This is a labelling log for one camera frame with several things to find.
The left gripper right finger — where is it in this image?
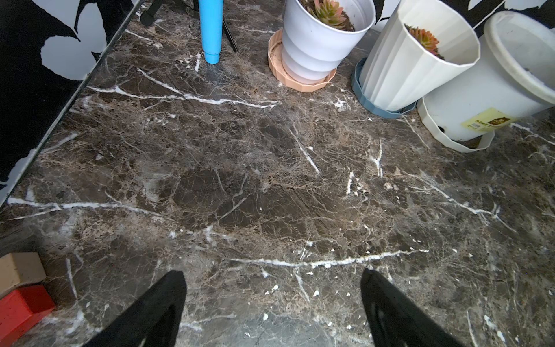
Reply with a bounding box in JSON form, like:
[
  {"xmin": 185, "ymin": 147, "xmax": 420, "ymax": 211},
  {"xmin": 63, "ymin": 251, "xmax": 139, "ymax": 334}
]
[{"xmin": 360, "ymin": 268, "xmax": 462, "ymax": 346}]

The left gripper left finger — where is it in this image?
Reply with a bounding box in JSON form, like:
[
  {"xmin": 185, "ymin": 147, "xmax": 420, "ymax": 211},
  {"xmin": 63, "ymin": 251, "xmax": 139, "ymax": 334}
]
[{"xmin": 85, "ymin": 270, "xmax": 187, "ymax": 346}]

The orange succulent middle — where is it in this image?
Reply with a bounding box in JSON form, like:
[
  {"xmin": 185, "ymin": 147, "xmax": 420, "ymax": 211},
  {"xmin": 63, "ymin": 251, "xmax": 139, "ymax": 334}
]
[{"xmin": 405, "ymin": 25, "xmax": 445, "ymax": 60}]

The pink-green succulent left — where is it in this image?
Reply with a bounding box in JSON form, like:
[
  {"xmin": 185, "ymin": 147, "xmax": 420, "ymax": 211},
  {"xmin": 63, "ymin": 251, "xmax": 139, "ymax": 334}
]
[{"xmin": 299, "ymin": 0, "xmax": 355, "ymax": 32}]

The red block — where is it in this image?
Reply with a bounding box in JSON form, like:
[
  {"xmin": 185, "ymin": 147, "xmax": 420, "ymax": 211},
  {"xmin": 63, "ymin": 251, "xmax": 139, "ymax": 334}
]
[{"xmin": 1, "ymin": 285, "xmax": 56, "ymax": 346}]

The tan cardboard block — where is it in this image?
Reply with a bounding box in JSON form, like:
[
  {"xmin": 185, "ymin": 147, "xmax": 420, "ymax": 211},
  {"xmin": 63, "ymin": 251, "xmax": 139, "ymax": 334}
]
[{"xmin": 1, "ymin": 252, "xmax": 46, "ymax": 298}]

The blue-grey saucer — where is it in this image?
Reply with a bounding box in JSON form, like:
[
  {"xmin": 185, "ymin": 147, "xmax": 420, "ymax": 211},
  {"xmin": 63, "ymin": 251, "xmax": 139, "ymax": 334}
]
[{"xmin": 351, "ymin": 58, "xmax": 417, "ymax": 119}]

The white fluted pot middle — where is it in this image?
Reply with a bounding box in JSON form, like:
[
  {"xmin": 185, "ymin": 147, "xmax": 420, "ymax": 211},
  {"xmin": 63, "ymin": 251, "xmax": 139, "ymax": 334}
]
[{"xmin": 359, "ymin": 1, "xmax": 480, "ymax": 112}]

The white round pot right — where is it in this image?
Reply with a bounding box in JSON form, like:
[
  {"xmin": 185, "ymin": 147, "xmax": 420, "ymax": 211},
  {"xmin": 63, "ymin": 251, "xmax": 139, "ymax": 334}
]
[{"xmin": 418, "ymin": 11, "xmax": 554, "ymax": 142}]

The white ribbed pot left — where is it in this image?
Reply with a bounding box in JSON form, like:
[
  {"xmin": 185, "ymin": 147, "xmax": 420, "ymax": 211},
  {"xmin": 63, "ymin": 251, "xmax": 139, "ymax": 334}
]
[{"xmin": 282, "ymin": 0, "xmax": 376, "ymax": 85}]

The black mini tripod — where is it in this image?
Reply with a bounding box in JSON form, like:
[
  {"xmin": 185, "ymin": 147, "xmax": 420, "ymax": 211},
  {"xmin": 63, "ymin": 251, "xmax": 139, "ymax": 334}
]
[{"xmin": 140, "ymin": 0, "xmax": 238, "ymax": 53}]

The peach saucer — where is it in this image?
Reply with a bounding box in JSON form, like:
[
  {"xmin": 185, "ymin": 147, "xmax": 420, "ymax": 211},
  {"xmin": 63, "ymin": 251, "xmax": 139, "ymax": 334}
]
[{"xmin": 267, "ymin": 29, "xmax": 337, "ymax": 93}]

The blue handheld device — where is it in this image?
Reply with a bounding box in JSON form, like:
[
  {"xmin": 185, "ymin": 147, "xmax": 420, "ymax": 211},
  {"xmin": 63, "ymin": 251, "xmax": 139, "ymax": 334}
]
[{"xmin": 199, "ymin": 0, "xmax": 223, "ymax": 64}]

